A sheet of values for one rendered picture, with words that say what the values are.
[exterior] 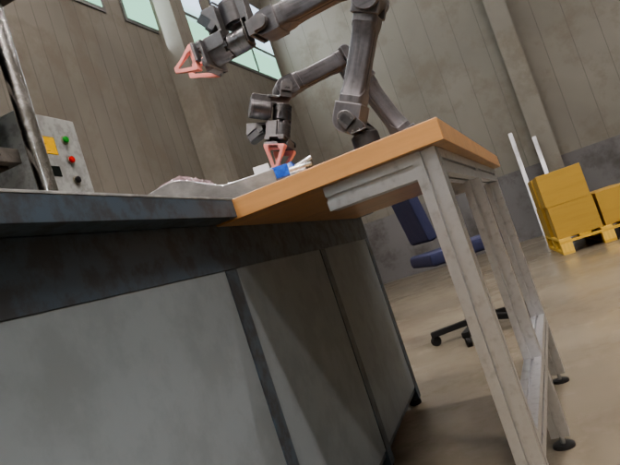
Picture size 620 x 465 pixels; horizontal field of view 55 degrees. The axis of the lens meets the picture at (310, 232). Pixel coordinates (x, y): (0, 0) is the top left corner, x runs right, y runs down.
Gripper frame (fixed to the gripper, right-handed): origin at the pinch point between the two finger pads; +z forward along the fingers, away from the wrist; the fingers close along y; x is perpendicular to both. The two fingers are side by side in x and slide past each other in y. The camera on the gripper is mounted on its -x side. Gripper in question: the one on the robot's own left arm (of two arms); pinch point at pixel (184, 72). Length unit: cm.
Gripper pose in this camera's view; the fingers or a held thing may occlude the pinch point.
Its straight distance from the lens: 159.0
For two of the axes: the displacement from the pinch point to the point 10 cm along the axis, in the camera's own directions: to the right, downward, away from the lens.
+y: -3.7, 0.6, -9.3
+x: 3.4, 9.4, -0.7
